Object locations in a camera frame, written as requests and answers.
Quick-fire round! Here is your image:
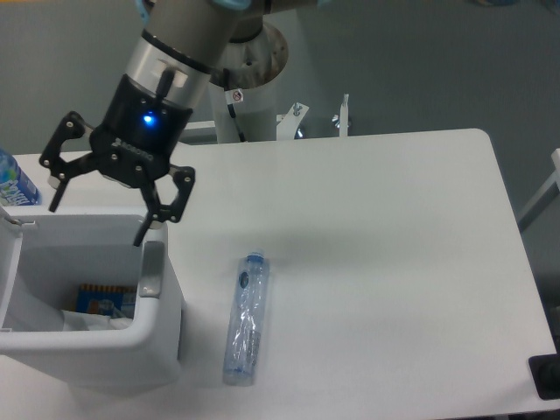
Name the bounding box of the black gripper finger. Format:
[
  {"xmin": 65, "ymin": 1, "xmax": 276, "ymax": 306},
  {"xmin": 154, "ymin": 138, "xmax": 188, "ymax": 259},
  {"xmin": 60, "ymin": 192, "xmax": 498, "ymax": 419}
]
[
  {"xmin": 133, "ymin": 164, "xmax": 196, "ymax": 247},
  {"xmin": 38, "ymin": 111, "xmax": 101, "ymax": 213}
]

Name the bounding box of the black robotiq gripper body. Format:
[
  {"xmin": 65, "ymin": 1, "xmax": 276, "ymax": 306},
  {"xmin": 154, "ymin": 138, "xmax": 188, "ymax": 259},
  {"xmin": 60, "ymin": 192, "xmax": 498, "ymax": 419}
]
[{"xmin": 89, "ymin": 74, "xmax": 193, "ymax": 188}]

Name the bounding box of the crushed clear plastic bottle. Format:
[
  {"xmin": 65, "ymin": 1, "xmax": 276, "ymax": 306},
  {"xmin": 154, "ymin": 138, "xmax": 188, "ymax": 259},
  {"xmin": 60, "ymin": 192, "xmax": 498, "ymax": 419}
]
[{"xmin": 222, "ymin": 249, "xmax": 270, "ymax": 387}]

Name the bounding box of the white paper wrapper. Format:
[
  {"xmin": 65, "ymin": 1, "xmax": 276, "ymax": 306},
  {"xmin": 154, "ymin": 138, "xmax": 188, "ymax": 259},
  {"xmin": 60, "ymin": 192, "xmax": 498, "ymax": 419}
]
[{"xmin": 62, "ymin": 311, "xmax": 133, "ymax": 332}]

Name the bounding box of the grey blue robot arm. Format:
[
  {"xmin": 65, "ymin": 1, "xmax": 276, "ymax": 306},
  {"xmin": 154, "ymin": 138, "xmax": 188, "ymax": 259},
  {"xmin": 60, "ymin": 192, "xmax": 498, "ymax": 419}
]
[{"xmin": 38, "ymin": 1, "xmax": 304, "ymax": 246}]

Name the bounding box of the white plastic trash can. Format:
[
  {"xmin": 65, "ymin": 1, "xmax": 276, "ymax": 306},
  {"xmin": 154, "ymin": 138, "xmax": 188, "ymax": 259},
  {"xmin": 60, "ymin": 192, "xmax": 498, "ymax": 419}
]
[{"xmin": 1, "ymin": 206, "xmax": 183, "ymax": 387}]

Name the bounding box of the blue labelled water bottle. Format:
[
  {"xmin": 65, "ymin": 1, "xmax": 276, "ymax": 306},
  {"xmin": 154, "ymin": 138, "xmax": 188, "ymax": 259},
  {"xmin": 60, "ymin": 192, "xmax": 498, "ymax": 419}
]
[{"xmin": 1, "ymin": 150, "xmax": 42, "ymax": 207}]

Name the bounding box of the blue orange snack packet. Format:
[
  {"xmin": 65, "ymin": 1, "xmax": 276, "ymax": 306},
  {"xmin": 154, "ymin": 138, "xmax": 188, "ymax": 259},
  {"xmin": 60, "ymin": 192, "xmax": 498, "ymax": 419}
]
[{"xmin": 75, "ymin": 283, "xmax": 137, "ymax": 319}]

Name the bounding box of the white metal stand leg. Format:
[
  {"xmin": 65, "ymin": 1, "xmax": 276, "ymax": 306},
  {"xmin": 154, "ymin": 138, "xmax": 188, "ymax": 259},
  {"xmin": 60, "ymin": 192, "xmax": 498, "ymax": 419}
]
[{"xmin": 517, "ymin": 149, "xmax": 559, "ymax": 233}]

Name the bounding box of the black clamp at table edge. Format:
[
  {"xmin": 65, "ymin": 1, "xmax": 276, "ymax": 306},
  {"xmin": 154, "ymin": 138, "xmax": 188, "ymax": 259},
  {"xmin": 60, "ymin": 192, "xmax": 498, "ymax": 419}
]
[{"xmin": 528, "ymin": 353, "xmax": 559, "ymax": 401}]

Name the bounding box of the white metal bracket frame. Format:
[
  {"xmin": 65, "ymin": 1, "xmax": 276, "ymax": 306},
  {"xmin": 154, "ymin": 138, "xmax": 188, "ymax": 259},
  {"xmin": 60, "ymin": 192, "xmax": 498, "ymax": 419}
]
[{"xmin": 179, "ymin": 101, "xmax": 321, "ymax": 145}]

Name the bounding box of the black cable on pedestal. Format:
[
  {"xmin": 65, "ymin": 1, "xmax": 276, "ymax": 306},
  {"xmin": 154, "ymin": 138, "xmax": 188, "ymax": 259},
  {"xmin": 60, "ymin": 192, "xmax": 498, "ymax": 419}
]
[{"xmin": 221, "ymin": 67, "xmax": 247, "ymax": 144}]

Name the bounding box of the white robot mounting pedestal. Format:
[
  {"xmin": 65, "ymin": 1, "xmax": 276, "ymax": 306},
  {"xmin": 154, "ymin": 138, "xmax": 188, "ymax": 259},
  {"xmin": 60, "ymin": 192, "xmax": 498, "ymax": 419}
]
[{"xmin": 208, "ymin": 20, "xmax": 289, "ymax": 117}]

